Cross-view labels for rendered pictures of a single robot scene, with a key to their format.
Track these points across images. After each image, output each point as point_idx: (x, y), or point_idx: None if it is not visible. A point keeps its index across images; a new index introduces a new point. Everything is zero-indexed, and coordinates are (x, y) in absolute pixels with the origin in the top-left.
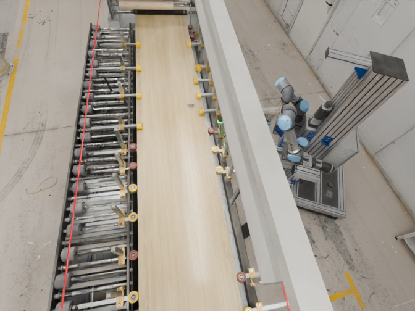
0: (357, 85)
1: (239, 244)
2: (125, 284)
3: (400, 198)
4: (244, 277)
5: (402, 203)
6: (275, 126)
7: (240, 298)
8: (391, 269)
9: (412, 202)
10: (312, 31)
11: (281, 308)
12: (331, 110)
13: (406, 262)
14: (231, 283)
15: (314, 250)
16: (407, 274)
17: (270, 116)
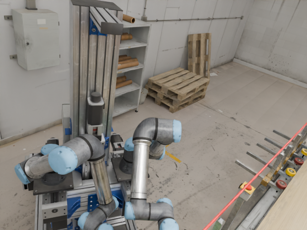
0: (112, 41)
1: (248, 207)
2: None
3: (55, 123)
4: (279, 180)
5: (60, 123)
6: (58, 220)
7: (292, 179)
8: (128, 130)
9: (61, 115)
10: None
11: (214, 189)
12: (101, 96)
13: (116, 123)
14: (293, 188)
15: (152, 176)
16: (124, 123)
17: (110, 191)
